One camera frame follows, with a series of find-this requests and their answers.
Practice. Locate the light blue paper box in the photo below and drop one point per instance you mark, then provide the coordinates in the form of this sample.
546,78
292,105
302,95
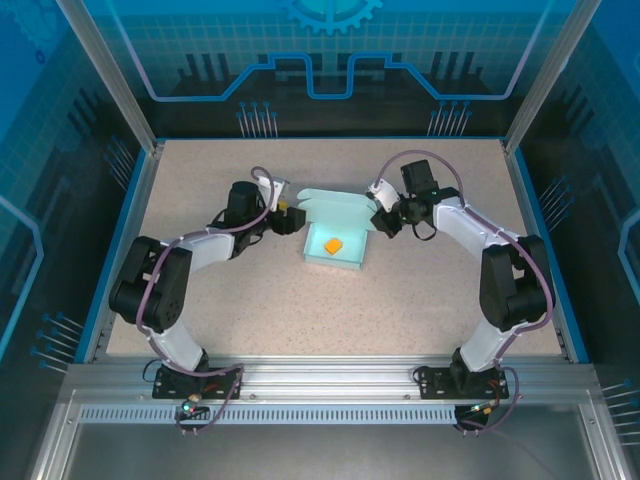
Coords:
335,210

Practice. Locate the small orange block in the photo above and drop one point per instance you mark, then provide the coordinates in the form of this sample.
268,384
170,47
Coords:
334,246

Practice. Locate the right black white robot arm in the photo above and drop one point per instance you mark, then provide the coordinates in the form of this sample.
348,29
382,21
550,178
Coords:
510,295

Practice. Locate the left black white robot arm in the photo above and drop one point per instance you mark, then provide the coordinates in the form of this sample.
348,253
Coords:
155,290

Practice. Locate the grey metal panel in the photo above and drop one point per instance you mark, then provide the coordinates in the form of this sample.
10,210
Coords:
325,450

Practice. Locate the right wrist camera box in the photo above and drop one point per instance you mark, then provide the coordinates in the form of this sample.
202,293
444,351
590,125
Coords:
384,195

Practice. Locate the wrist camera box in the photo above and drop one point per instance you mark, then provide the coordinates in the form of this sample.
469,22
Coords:
281,189
384,195

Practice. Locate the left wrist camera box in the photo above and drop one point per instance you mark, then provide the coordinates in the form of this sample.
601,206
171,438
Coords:
281,189

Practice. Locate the aluminium side rail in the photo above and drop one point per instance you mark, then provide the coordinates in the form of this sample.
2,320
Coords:
521,200
143,200

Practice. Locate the aluminium mounting rail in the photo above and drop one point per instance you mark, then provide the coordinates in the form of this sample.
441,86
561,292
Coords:
325,380

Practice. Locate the aluminium frame post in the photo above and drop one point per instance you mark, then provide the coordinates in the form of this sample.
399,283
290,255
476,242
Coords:
540,75
117,75

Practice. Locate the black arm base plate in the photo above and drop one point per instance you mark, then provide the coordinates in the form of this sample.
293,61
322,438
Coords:
435,385
170,387

